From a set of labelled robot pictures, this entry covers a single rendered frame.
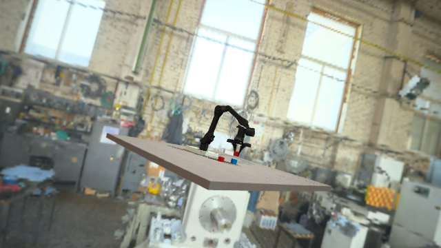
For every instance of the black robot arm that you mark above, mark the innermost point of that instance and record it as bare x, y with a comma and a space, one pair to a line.
218, 112

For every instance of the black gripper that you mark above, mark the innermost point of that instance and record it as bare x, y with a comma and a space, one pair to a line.
242, 144

